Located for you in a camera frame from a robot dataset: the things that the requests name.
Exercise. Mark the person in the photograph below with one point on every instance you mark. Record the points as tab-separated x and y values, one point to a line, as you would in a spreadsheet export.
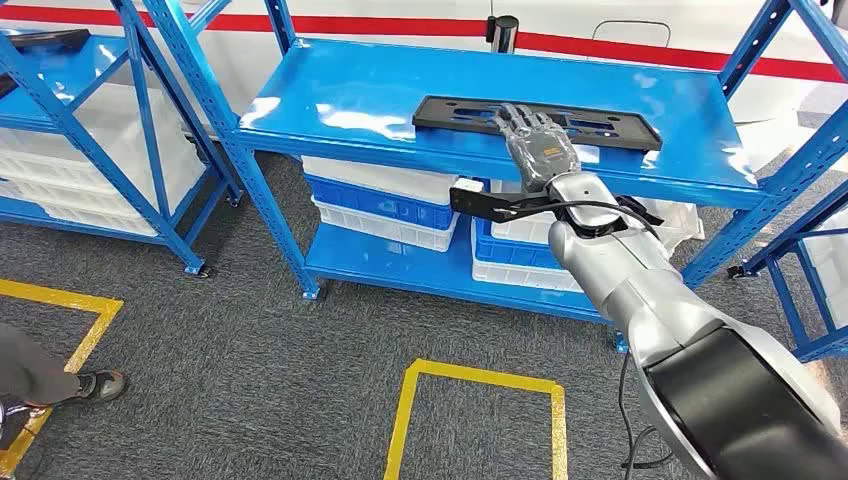
26	371

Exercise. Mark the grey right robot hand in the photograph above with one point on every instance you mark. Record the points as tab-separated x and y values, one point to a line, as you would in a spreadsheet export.
540	156

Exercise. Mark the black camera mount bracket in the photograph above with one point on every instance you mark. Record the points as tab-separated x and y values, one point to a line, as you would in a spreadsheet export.
477	202

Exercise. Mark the long black plastic part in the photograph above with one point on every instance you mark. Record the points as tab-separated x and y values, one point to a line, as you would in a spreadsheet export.
434	112
46	40

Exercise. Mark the black barrier post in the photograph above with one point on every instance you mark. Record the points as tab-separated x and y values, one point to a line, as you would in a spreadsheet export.
503	36

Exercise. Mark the blue plastic bin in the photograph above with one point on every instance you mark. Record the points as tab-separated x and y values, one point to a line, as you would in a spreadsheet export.
378	205
510	255

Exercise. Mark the white plastic bin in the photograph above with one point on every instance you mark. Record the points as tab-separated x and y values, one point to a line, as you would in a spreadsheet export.
831	265
517	230
66	192
166	152
371	175
517	277
378	228

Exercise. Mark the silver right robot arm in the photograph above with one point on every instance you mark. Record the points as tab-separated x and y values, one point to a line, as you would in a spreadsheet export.
636	278

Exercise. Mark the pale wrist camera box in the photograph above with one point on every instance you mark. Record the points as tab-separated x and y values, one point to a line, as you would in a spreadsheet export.
469	185

